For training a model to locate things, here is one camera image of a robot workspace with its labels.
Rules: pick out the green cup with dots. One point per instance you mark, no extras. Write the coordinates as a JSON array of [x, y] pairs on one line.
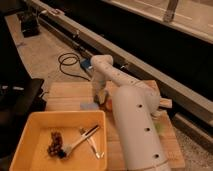
[[160, 128]]

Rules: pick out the light blue sponge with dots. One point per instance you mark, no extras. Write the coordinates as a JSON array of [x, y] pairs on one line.
[[89, 106]]

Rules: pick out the grey metal rail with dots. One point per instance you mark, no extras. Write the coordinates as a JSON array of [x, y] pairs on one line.
[[195, 103]]

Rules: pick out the metal tongs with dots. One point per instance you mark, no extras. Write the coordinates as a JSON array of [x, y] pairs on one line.
[[92, 144]]

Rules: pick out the black box device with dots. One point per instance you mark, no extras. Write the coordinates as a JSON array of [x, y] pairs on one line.
[[29, 24]]

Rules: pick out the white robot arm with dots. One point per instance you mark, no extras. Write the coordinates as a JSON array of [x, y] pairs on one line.
[[133, 103]]

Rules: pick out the wooden table board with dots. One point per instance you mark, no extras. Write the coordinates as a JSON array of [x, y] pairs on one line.
[[67, 96]]

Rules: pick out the dark brown food clump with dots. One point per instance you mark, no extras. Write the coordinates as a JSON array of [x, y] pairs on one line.
[[55, 148]]

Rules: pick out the wooden block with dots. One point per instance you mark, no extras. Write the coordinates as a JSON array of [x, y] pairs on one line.
[[166, 103]]

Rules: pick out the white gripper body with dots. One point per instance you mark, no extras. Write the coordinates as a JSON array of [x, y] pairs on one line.
[[98, 89]]

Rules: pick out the blue connector box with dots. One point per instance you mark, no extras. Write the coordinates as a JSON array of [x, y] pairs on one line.
[[86, 64]]

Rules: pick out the yellow plastic tray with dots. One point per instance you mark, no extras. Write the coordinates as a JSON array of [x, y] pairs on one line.
[[31, 153]]

